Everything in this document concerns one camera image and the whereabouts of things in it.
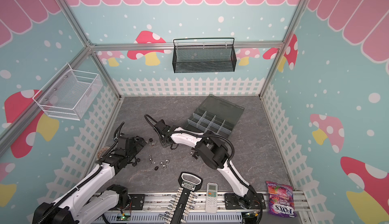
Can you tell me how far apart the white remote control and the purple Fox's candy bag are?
0.26 meters

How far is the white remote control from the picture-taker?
0.74 m

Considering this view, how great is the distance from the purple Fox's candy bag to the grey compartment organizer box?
38 cm

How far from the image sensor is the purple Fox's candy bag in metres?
0.71

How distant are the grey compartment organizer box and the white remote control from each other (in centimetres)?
32

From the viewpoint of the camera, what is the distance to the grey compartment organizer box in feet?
3.27
